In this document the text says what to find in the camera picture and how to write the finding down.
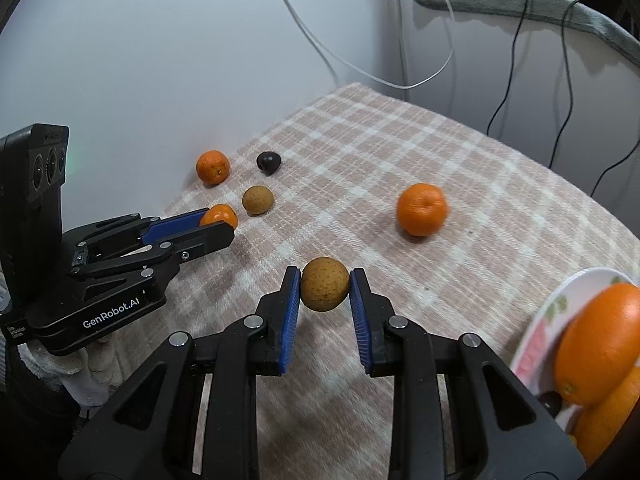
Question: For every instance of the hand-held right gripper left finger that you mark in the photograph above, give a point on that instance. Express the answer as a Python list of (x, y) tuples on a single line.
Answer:
[(290, 320)]

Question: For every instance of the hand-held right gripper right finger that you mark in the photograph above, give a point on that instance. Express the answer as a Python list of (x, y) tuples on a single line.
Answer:
[(361, 320)]

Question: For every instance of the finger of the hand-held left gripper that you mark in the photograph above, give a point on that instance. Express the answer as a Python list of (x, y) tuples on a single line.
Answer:
[(210, 240), (172, 225)]

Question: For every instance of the tiny orange kumquat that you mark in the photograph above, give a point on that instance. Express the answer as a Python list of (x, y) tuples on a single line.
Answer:
[(222, 213)]

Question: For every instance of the larger brown round fruit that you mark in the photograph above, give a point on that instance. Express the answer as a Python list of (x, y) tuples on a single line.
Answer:
[(324, 284)]

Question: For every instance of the floral white plate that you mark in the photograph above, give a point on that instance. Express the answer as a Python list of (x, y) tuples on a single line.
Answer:
[(535, 345)]

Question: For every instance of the small dark brown fruit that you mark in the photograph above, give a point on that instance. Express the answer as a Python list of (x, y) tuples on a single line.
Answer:
[(551, 403)]

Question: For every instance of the large smooth orange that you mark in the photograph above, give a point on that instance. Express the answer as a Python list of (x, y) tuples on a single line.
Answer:
[(595, 345)]

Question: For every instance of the large speckled orange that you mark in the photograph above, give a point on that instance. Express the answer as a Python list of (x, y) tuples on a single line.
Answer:
[(610, 420)]

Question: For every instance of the small brown round fruit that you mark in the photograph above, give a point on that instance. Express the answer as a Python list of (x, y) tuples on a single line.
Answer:
[(257, 200)]

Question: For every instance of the small mandarin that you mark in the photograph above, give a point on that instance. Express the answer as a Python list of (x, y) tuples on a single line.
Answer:
[(212, 167)]

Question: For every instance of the dark purple round fruit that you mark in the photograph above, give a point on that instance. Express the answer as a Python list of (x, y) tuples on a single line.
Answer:
[(268, 161)]

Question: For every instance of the medium mandarin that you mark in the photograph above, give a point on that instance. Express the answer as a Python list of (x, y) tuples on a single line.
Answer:
[(421, 209)]

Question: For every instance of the white cabinet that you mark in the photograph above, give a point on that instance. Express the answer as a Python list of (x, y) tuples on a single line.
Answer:
[(150, 60)]

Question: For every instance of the checkered tablecloth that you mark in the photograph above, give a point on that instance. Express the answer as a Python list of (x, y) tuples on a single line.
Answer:
[(400, 135)]

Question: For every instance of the grey windowsill mat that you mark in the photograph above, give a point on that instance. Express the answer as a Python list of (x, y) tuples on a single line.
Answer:
[(475, 0)]

